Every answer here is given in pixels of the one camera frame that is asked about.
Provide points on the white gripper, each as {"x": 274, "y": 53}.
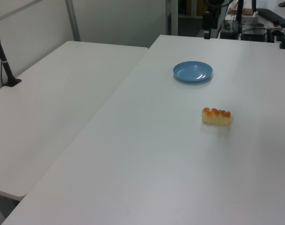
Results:
{"x": 212, "y": 4}

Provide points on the toy bread with orange crust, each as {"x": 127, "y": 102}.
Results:
{"x": 216, "y": 116}

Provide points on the blue round plate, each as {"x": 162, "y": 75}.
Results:
{"x": 192, "y": 71}

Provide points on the black upright pole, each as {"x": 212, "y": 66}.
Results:
{"x": 239, "y": 11}

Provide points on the black electronics box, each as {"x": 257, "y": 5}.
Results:
{"x": 253, "y": 34}

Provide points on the black keyboard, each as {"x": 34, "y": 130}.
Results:
{"x": 271, "y": 16}

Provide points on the silver metal clamp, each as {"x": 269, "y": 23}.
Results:
{"x": 276, "y": 32}

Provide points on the black computer mouse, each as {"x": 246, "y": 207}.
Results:
{"x": 283, "y": 4}

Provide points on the white side table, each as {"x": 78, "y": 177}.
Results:
{"x": 50, "y": 105}

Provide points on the grey metal partition post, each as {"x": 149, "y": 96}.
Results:
{"x": 73, "y": 21}

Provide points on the black camera stand pole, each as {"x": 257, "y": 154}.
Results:
{"x": 2, "y": 58}

